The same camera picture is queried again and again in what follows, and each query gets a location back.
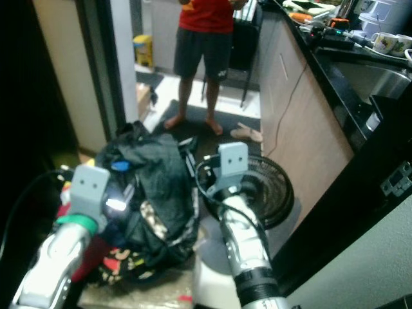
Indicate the red yellow patterned cloth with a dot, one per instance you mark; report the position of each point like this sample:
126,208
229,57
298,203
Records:
119,261

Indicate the dark grey garment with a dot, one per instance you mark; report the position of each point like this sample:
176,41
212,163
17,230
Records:
161,167

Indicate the steel sink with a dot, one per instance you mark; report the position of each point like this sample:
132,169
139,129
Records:
373,80

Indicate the orange item on counter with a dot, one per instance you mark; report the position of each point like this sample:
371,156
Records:
301,17

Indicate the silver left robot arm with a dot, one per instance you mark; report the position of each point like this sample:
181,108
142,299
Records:
51,264

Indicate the brown cardboard box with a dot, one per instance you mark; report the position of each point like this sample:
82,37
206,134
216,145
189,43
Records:
143,100

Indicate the yellow container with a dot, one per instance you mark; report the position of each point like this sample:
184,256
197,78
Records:
143,51

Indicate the camouflage print cloth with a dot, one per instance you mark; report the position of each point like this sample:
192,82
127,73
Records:
154,222

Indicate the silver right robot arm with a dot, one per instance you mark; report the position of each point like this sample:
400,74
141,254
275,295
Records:
244,251

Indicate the white printed mug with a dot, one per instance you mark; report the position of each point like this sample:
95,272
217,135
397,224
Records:
404,45
383,43

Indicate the grey metal hinge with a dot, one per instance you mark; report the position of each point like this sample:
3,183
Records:
396,180

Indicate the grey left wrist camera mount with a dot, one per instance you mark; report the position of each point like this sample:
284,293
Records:
90,190

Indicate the person in red shirt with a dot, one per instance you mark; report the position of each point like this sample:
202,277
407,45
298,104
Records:
206,16

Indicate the black chair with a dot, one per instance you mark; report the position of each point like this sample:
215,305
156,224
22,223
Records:
246,45

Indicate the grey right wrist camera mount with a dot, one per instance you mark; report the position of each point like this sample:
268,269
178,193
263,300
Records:
234,161

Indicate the wood cabinet with black counter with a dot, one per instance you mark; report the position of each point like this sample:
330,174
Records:
309,129

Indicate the beige sandal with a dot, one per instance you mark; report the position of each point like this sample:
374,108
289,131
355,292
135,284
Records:
252,128
243,134

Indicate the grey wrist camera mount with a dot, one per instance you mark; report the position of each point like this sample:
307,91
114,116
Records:
234,161
90,190

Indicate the black floor fan white base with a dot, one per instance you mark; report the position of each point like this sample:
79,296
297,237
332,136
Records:
270,187

